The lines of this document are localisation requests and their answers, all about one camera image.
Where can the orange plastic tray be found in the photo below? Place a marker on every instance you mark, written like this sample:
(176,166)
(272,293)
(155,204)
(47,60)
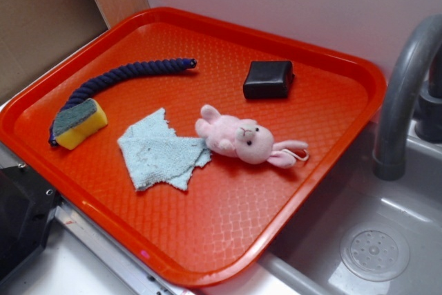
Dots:
(231,210)

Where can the pink plush bunny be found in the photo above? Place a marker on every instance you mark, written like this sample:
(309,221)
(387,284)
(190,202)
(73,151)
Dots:
(246,140)

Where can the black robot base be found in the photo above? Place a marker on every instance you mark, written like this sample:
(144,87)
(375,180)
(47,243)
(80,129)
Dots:
(28,205)

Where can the grey toy sink basin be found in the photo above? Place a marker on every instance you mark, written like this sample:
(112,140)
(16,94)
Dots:
(357,234)

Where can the yellow green sponge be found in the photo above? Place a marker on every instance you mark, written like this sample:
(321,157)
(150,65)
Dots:
(72,126)

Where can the grey toy faucet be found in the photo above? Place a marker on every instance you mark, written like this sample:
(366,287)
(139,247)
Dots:
(414,87)

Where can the light blue cloth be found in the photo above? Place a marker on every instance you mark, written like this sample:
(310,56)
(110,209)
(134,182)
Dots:
(154,153)

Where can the black rectangular block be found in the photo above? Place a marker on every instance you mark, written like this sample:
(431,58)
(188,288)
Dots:
(268,80)

